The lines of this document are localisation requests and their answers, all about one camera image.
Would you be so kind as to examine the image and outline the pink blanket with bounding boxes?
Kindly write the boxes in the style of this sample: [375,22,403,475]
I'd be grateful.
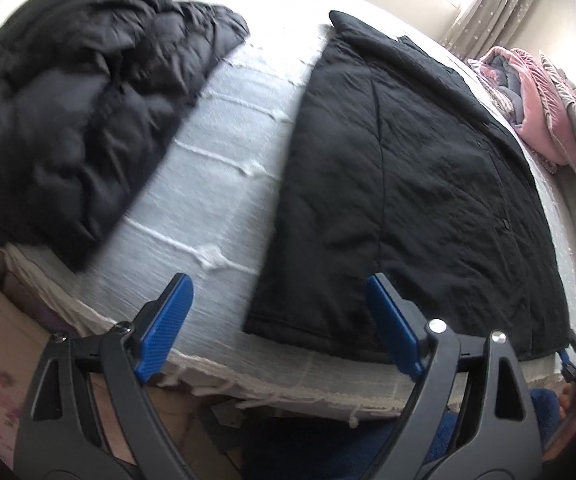
[482,46,576,176]

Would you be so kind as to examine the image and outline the black puffer jacket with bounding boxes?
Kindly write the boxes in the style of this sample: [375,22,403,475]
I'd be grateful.
[0,0,251,273]

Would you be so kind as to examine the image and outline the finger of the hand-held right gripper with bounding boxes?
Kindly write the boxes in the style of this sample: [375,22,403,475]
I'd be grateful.
[558,348,576,384]

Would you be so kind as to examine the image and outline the white textured bedspread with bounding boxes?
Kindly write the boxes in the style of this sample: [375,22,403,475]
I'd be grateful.
[0,0,576,423]

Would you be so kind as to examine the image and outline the black quilted coat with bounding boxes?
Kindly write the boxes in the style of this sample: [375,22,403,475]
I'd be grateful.
[243,10,571,363]

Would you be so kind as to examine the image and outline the grey folded blanket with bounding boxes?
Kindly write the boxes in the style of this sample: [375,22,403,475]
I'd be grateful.
[468,56,526,131]

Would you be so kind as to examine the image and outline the grey patterned curtain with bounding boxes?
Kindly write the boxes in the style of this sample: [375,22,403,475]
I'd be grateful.
[440,0,554,63]

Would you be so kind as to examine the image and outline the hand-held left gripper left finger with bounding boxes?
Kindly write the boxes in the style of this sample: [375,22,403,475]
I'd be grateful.
[14,273,195,480]

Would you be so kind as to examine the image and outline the cardboard pieces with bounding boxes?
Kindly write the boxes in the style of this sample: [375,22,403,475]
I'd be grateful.
[155,390,251,480]

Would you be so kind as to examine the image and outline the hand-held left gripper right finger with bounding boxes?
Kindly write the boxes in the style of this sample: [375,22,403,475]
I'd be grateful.
[362,273,544,480]

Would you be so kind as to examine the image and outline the blue fleece cloth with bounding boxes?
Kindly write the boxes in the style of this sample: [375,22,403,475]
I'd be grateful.
[240,387,559,480]

